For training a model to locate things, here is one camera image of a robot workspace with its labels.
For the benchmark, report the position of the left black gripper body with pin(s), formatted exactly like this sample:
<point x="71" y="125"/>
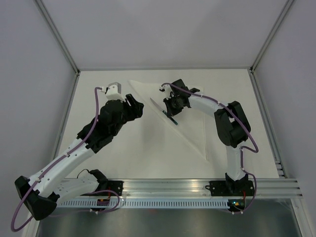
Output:
<point x="130" y="114"/>

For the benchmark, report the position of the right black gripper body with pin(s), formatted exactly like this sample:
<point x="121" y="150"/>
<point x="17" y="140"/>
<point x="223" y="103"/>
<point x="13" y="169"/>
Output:
<point x="174" y="106"/>

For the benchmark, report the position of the white cloth napkin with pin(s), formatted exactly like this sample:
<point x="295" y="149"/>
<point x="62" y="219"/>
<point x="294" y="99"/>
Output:
<point x="190" y="127"/>

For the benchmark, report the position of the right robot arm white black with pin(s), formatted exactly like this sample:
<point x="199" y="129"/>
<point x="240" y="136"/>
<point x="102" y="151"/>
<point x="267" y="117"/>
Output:
<point x="233" y="130"/>

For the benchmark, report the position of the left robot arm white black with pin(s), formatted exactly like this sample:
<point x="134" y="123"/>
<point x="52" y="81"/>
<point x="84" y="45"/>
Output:
<point x="89" y="141"/>

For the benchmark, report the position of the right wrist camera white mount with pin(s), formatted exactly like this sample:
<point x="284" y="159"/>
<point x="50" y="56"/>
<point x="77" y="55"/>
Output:
<point x="167" y="91"/>

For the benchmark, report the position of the back aluminium frame bar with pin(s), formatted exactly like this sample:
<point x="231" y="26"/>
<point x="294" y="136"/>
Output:
<point x="165" y="68"/>

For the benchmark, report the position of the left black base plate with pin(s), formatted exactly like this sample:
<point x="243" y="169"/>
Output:
<point x="116" y="186"/>

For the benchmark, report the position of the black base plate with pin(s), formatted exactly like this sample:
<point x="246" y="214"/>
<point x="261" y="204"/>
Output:
<point x="230" y="189"/>
<point x="116" y="186"/>

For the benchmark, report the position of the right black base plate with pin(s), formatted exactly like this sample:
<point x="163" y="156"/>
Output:
<point x="230" y="189"/>

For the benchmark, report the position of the white slotted cable duct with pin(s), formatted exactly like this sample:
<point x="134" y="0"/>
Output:
<point x="148" y="203"/>

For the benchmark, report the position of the front aluminium rail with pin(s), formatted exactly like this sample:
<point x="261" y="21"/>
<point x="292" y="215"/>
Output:
<point x="182" y="188"/>

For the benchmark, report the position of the left aluminium frame post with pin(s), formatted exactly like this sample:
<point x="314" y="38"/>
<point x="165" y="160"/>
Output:
<point x="56" y="34"/>

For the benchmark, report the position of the aluminium frame post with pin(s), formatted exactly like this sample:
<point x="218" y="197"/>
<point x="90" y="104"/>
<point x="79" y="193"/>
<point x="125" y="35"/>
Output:
<point x="56" y="34"/>
<point x="272" y="33"/>

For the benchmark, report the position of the right aluminium frame post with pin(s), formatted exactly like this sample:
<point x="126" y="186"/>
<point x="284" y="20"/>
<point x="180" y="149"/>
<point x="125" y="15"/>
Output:
<point x="272" y="33"/>

